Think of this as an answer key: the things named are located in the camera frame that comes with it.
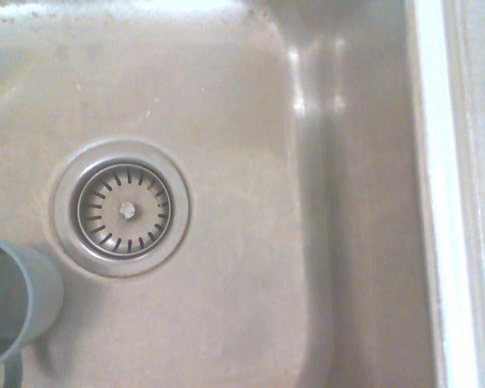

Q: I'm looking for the stainless steel double sink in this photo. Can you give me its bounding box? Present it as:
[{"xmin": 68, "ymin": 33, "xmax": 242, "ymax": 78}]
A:
[{"xmin": 0, "ymin": 0, "xmax": 485, "ymax": 388}]

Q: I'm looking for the metal sink drain strainer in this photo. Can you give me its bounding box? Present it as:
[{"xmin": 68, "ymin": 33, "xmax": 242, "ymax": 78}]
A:
[{"xmin": 50, "ymin": 137, "xmax": 193, "ymax": 280}]

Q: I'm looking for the grey blue cup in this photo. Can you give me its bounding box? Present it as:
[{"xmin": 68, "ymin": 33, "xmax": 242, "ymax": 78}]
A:
[{"xmin": 0, "ymin": 236, "xmax": 65, "ymax": 388}]

